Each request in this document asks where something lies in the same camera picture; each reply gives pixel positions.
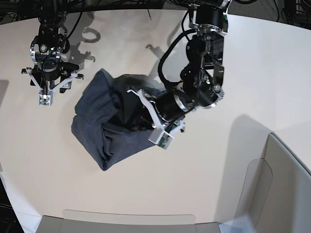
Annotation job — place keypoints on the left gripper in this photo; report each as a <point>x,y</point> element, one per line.
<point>165,106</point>

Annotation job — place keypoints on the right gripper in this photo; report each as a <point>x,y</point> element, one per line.
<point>53,77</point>

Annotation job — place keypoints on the dark blue t-shirt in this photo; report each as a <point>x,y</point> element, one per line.
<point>108,120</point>

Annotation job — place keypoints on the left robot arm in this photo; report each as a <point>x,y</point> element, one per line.
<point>201,80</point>

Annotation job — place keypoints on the grey chair right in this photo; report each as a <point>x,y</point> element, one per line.
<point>276,194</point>

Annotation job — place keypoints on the grey chair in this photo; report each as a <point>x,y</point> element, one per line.
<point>276,194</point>
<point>74,221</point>

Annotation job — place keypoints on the grey chair bottom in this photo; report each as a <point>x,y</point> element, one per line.
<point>74,221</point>

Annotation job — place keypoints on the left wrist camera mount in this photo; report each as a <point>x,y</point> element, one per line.
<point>161,135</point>

